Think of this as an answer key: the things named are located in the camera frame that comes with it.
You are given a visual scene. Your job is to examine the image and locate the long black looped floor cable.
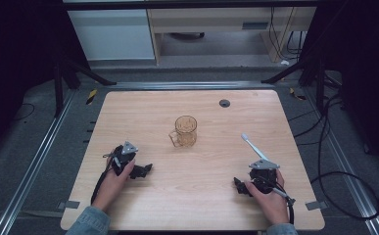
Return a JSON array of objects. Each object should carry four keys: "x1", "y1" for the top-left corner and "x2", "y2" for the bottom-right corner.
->
[{"x1": 288, "y1": 92, "x2": 379, "y2": 220}]

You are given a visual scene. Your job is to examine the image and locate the thin black floor cable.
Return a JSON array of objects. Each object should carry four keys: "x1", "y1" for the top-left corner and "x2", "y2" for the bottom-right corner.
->
[{"x1": 12, "y1": 102, "x2": 35, "y2": 122}]

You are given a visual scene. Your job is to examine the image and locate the white cabinet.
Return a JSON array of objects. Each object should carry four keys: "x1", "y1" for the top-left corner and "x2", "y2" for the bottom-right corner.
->
[{"x1": 68, "y1": 9, "x2": 156, "y2": 62}]

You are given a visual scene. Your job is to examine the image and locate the left hand-held gripper cable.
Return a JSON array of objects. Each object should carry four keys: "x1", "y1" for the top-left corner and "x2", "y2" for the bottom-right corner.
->
[{"x1": 90, "y1": 150, "x2": 117, "y2": 205}]

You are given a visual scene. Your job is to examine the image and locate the black tripod stand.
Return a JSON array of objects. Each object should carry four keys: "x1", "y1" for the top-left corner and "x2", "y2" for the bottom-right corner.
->
[
  {"x1": 51, "y1": 48, "x2": 118, "y2": 118},
  {"x1": 261, "y1": 48, "x2": 342, "y2": 116}
]

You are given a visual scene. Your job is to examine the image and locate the right hand-held gripper cable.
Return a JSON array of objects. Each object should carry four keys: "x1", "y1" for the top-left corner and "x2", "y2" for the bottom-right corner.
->
[{"x1": 269, "y1": 186, "x2": 297, "y2": 225}]

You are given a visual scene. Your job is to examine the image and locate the person's right hand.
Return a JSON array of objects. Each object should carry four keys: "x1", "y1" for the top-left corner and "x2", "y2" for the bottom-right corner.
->
[{"x1": 244, "y1": 169, "x2": 290, "y2": 225}]

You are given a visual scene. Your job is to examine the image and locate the black cables under desk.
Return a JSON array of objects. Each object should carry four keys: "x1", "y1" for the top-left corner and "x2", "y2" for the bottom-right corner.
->
[{"x1": 268, "y1": 7, "x2": 304, "y2": 62}]

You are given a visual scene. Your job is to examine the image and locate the hand-held gripper cable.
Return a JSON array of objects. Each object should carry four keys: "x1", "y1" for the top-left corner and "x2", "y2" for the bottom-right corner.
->
[
  {"x1": 269, "y1": 186, "x2": 297, "y2": 225},
  {"x1": 90, "y1": 150, "x2": 117, "y2": 205}
]

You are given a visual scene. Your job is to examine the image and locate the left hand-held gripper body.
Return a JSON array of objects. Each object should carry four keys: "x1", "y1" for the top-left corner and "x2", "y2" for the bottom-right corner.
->
[{"x1": 111, "y1": 140, "x2": 140, "y2": 177}]

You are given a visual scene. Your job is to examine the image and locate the metal floor rail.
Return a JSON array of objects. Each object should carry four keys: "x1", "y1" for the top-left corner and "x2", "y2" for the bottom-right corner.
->
[
  {"x1": 0, "y1": 89, "x2": 77, "y2": 235},
  {"x1": 303, "y1": 87, "x2": 379, "y2": 235}
]

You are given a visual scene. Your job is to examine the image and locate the grey tape piece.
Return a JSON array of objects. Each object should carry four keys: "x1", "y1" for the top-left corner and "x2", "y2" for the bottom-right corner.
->
[
  {"x1": 57, "y1": 200, "x2": 81, "y2": 210},
  {"x1": 305, "y1": 200, "x2": 329, "y2": 212}
]

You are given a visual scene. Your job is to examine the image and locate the person's left hand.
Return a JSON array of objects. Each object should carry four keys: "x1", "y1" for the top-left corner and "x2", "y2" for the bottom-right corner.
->
[{"x1": 92, "y1": 160, "x2": 136, "y2": 212}]

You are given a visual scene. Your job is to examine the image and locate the yellow black tape strip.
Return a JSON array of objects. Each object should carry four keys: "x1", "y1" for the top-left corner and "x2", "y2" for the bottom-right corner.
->
[
  {"x1": 289, "y1": 87, "x2": 308, "y2": 102},
  {"x1": 85, "y1": 88, "x2": 98, "y2": 106}
]

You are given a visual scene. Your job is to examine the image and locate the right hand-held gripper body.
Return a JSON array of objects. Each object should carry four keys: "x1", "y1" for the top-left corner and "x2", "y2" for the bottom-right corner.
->
[{"x1": 249, "y1": 159, "x2": 281, "y2": 195}]

